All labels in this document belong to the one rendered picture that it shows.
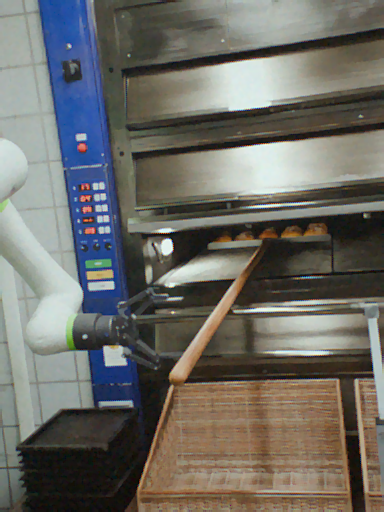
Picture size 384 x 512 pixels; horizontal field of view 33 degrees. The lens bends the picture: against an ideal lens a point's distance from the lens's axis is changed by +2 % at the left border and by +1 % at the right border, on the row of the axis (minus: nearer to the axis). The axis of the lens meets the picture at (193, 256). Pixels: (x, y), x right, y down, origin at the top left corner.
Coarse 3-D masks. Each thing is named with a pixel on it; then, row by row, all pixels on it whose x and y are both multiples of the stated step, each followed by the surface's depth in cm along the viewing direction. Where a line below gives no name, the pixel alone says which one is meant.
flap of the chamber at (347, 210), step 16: (320, 208) 187; (336, 208) 187; (352, 208) 186; (368, 208) 185; (144, 224) 199; (160, 224) 198; (176, 224) 197; (192, 224) 196; (208, 224) 195; (224, 224) 194; (240, 224) 200; (256, 224) 210
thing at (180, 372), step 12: (252, 264) 226; (240, 276) 203; (240, 288) 192; (228, 300) 173; (216, 312) 159; (204, 324) 150; (216, 324) 151; (204, 336) 140; (192, 348) 131; (204, 348) 136; (180, 360) 124; (192, 360) 125; (180, 372) 118; (180, 384) 118
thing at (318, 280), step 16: (336, 272) 209; (352, 272) 206; (368, 272) 204; (160, 288) 217; (176, 288) 216; (192, 288) 214; (208, 288) 213; (224, 288) 212; (256, 288) 210; (272, 288) 209; (288, 288) 208; (304, 288) 207; (320, 288) 206
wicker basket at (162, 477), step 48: (192, 384) 216; (240, 384) 213; (288, 384) 210; (336, 384) 205; (192, 432) 215; (240, 432) 211; (288, 432) 208; (336, 432) 205; (144, 480) 179; (192, 480) 207; (240, 480) 204; (288, 480) 201; (336, 480) 199
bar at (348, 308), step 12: (168, 312) 179; (180, 312) 178; (192, 312) 177; (204, 312) 176; (228, 312) 175; (240, 312) 174; (252, 312) 173; (264, 312) 172; (276, 312) 172; (288, 312) 171; (300, 312) 170; (312, 312) 170; (324, 312) 169; (336, 312) 169; (348, 312) 168; (360, 312) 168; (372, 312) 166; (372, 324) 165; (372, 336) 163; (372, 348) 161; (372, 360) 162
